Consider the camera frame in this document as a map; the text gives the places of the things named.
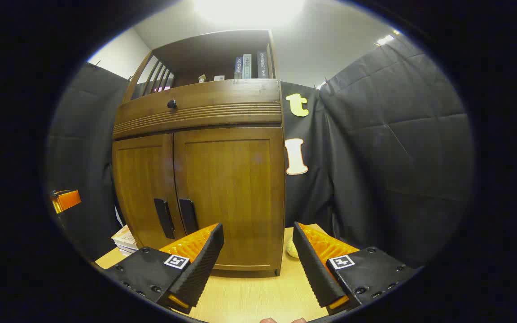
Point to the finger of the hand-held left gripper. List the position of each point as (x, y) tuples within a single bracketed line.
[(66, 199)]

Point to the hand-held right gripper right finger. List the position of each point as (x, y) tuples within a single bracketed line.
[(314, 269)]

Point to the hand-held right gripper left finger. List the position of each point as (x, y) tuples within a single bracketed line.
[(202, 269)]

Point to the wooden shoe cabinet door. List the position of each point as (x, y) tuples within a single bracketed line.
[(139, 188), (231, 179)]

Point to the wooden double-door shoe cabinet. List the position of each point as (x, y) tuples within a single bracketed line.
[(213, 45)]

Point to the wooden cabinet drawer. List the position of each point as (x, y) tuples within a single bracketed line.
[(222, 96)]

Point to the pale yellow soft object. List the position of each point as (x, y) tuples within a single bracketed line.
[(291, 249)]

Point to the white orange paperback book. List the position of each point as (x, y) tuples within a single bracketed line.
[(124, 235)]

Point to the thin white book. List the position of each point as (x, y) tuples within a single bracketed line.
[(128, 250)]

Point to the round black drawer knob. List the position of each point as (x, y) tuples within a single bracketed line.
[(172, 104)]

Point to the black backdrop cloth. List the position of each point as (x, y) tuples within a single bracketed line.
[(397, 134)]

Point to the blue book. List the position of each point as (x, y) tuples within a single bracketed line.
[(238, 67)]

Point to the grey book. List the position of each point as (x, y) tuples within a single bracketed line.
[(247, 66)]

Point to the dark book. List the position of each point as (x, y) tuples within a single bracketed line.
[(262, 64)]

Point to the small ceiling light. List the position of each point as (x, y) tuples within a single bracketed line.
[(385, 39)]

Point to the large ceiling light panel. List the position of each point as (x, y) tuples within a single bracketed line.
[(249, 9)]

